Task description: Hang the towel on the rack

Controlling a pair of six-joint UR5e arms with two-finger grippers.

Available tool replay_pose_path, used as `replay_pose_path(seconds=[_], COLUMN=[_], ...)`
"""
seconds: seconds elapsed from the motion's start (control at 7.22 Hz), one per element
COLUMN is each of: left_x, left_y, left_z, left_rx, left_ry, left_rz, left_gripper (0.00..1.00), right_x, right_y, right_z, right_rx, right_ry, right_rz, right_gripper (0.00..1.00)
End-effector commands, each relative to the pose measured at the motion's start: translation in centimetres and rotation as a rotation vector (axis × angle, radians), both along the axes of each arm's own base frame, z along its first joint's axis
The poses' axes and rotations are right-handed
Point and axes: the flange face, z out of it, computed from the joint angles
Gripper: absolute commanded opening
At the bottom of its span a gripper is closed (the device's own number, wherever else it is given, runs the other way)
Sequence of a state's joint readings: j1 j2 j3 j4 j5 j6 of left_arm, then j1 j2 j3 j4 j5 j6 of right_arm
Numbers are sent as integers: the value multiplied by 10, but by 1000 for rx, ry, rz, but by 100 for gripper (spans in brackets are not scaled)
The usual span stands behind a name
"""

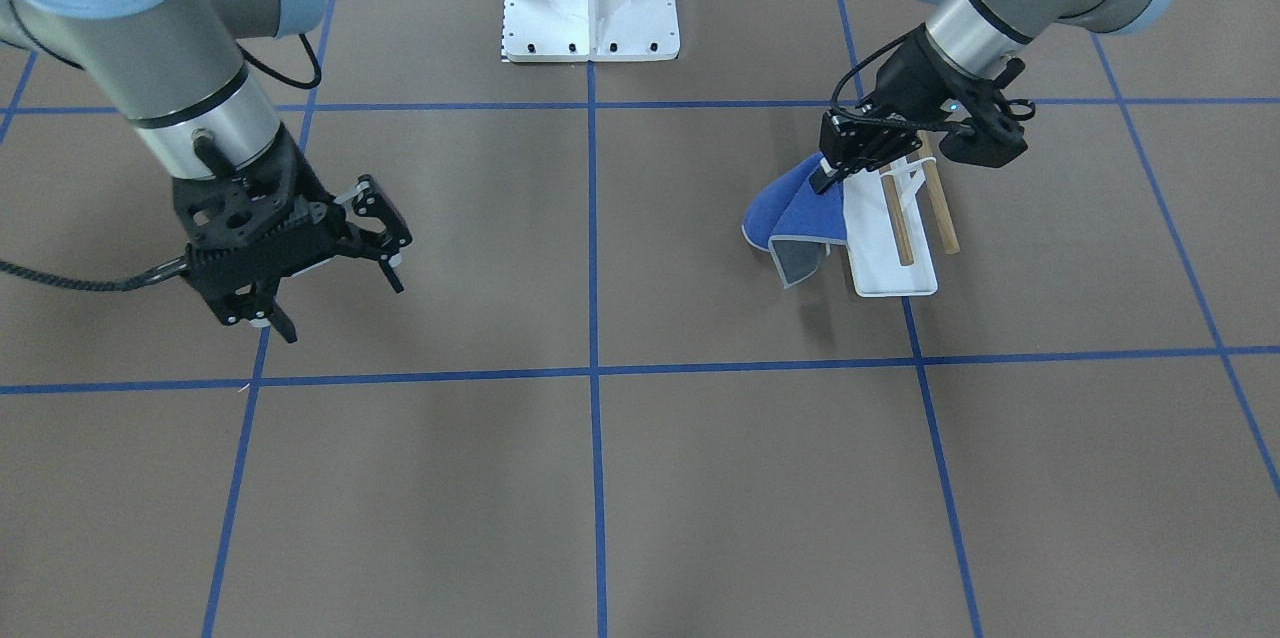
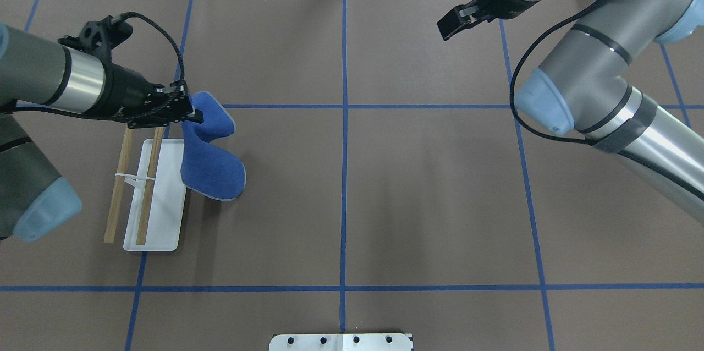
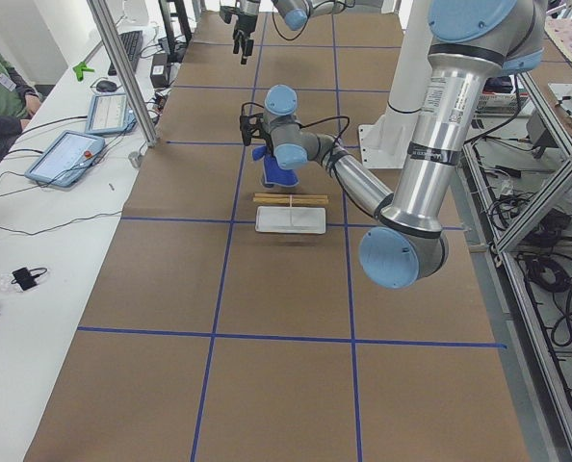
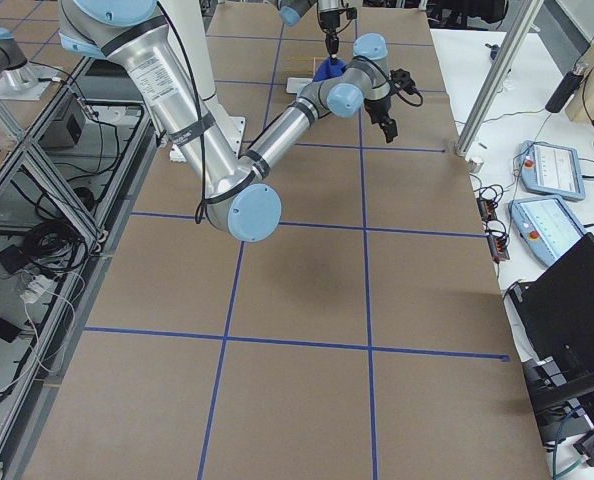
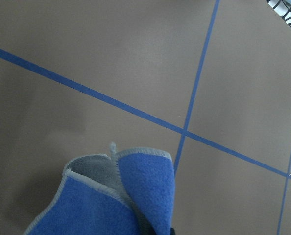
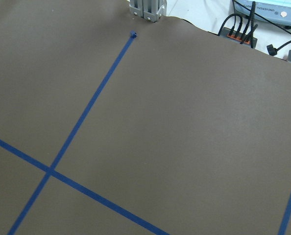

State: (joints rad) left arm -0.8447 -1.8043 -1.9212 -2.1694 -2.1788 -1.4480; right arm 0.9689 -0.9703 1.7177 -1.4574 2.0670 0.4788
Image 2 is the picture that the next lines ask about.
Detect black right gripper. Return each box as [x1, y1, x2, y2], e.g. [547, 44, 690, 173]
[437, 0, 536, 42]

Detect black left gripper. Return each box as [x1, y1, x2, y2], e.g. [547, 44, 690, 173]
[102, 64, 204, 128]

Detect blue and grey towel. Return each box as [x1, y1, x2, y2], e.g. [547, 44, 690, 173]
[180, 92, 246, 201]

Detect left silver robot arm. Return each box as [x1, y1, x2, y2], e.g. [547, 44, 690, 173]
[1, 11, 204, 243]

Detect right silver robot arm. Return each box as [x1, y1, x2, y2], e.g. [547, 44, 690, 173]
[437, 0, 703, 222]

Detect white wooden towel rack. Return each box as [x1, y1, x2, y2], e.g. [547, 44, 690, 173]
[103, 127, 186, 253]

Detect black left camera cable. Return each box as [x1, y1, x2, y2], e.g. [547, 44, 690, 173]
[118, 11, 185, 90]

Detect black camera cable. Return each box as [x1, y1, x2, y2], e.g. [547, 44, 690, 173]
[509, 0, 611, 145]
[118, 11, 185, 90]

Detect black right camera cable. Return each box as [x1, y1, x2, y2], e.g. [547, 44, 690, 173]
[509, 0, 611, 145]

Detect white camera mast pedestal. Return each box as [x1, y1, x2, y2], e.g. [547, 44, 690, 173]
[268, 333, 415, 350]

